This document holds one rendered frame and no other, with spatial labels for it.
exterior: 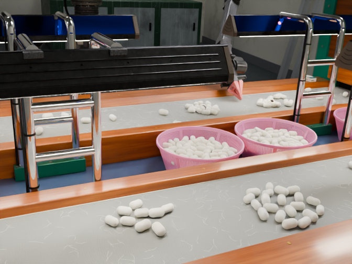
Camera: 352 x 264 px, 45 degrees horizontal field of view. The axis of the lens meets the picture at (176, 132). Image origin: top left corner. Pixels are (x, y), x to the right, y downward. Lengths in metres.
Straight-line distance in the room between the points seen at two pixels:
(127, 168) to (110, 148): 0.08
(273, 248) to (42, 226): 0.47
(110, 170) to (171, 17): 5.01
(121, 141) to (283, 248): 0.67
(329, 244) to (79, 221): 0.51
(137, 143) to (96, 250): 0.57
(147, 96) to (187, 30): 4.61
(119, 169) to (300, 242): 0.64
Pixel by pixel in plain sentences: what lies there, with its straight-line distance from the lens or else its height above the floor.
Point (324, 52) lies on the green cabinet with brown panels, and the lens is 2.33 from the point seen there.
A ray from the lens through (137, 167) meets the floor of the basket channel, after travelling 1.33.
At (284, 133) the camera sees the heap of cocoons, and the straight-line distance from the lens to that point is 1.52.
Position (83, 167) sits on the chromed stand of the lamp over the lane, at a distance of 1.31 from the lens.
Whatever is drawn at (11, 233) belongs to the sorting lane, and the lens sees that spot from 0.95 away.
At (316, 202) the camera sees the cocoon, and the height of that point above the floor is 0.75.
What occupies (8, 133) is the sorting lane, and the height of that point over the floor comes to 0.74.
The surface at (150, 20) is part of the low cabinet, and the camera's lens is 6.12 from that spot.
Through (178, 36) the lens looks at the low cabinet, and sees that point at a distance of 6.29.
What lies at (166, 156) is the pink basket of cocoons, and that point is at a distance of 1.24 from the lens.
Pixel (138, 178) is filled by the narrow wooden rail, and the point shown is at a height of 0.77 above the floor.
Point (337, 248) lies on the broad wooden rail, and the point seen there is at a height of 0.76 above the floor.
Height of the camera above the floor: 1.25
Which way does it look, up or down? 21 degrees down
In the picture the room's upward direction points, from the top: 3 degrees clockwise
